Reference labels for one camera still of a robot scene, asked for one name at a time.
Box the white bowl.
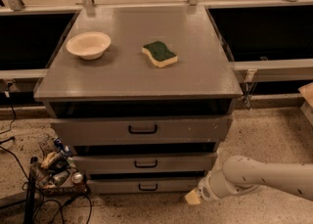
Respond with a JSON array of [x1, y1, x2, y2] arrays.
[[67, 31, 112, 61]]

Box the grey drawer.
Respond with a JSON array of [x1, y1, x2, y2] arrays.
[[51, 115, 232, 146], [87, 177, 200, 194], [73, 153, 217, 174]]

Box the wooden box at right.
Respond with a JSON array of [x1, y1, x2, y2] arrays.
[[298, 82, 313, 126]]

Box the grey top drawer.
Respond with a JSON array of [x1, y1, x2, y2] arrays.
[[51, 115, 232, 146]]

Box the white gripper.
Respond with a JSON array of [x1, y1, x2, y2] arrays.
[[185, 170, 229, 205]]

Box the tray of cluttered items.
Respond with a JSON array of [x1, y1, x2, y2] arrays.
[[29, 134, 89, 197]]

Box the grey middle drawer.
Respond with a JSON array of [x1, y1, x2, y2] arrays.
[[73, 153, 217, 174]]

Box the green yellow sponge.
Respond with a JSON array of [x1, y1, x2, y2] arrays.
[[142, 41, 178, 67]]

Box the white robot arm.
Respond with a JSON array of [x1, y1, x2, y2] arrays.
[[185, 156, 313, 205]]

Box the silver can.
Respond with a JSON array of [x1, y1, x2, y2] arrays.
[[71, 172, 84, 185]]

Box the grey bottom drawer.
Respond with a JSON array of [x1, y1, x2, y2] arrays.
[[87, 177, 200, 194]]

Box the grey drawer cabinet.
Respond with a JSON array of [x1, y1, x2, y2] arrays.
[[35, 6, 242, 181]]

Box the black cables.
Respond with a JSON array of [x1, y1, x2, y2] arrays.
[[0, 82, 94, 224]]

